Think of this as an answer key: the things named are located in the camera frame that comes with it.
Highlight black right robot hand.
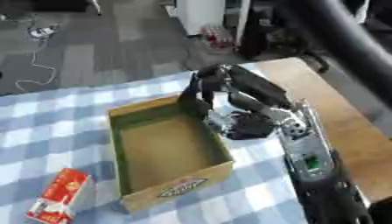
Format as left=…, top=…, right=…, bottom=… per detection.
left=178, top=64, right=296, bottom=141

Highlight tan cardboard box green inside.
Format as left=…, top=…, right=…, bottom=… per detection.
left=105, top=94, right=236, bottom=214

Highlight black chair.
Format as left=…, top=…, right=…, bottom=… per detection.
left=237, top=0, right=331, bottom=74

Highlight red and white object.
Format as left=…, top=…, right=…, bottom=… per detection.
left=200, top=24, right=238, bottom=49

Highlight white cabinet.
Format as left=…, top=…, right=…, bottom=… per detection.
left=174, top=0, right=227, bottom=37

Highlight thick black curved bar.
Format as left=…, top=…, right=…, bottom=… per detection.
left=300, top=0, right=392, bottom=109

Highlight red and white carton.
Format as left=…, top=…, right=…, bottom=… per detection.
left=24, top=167, right=97, bottom=224

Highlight white cable on floor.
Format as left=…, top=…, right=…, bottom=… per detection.
left=13, top=24, right=61, bottom=92

